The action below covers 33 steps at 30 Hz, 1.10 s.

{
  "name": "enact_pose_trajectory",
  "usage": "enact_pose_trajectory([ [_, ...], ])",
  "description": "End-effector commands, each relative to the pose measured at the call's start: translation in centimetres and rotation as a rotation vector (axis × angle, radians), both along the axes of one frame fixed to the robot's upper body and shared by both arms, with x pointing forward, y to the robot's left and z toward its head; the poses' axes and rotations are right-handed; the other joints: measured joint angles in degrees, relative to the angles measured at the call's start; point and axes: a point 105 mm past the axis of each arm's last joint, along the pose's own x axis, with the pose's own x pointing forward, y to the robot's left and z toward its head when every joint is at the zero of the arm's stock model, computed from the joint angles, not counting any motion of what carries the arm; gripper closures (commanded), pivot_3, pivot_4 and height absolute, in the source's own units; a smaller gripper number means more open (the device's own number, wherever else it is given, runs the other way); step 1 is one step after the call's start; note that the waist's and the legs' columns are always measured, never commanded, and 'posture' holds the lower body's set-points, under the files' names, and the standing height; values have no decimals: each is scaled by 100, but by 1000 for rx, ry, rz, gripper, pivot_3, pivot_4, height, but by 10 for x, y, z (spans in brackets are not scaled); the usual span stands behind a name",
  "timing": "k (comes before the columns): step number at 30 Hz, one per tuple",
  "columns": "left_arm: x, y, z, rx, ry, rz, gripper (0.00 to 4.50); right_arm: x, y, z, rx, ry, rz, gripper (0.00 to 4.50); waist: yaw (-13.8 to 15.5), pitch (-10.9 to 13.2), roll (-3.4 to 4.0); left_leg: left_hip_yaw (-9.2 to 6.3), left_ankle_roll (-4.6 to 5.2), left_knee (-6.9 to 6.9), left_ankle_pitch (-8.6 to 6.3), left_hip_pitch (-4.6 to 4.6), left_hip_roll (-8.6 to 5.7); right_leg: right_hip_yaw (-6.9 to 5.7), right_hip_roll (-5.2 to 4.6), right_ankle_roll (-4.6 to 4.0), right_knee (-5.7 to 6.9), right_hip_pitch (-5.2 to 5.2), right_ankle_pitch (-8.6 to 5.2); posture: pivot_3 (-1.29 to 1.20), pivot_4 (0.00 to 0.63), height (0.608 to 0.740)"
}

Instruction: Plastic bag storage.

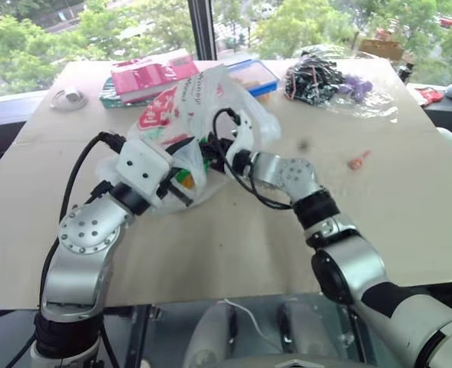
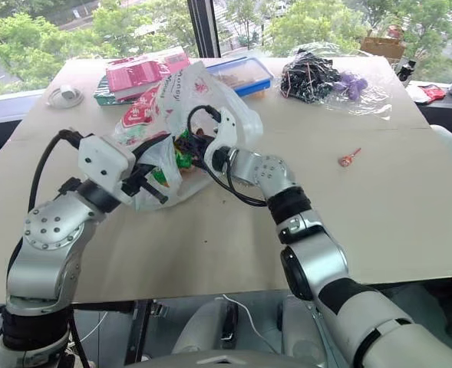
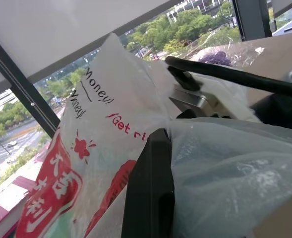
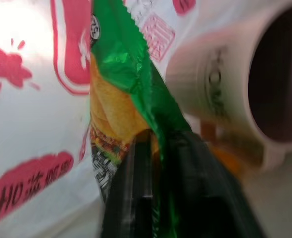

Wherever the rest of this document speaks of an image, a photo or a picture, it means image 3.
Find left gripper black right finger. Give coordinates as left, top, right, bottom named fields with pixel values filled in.
left=158, top=128, right=176, bottom=238

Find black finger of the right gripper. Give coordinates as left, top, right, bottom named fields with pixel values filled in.
left=166, top=64, right=203, bottom=92

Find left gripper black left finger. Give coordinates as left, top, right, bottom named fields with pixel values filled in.
left=122, top=128, right=165, bottom=238

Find white red-printed plastic bag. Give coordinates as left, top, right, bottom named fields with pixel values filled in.
left=14, top=32, right=292, bottom=238

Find purple toy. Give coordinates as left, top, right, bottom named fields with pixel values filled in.
left=204, top=50, right=233, bottom=67

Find clear plastic bag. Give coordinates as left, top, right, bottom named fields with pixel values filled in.
left=184, top=31, right=266, bottom=68

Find white roller blind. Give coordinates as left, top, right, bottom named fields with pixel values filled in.
left=0, top=0, right=179, bottom=100

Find pink box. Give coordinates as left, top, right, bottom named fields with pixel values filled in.
left=0, top=175, right=38, bottom=238

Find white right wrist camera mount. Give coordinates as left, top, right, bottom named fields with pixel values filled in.
left=209, top=95, right=251, bottom=120

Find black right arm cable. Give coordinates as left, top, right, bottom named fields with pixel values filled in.
left=165, top=55, right=292, bottom=94

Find black window frame post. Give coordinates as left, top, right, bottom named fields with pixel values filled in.
left=234, top=0, right=273, bottom=42
left=0, top=29, right=58, bottom=139

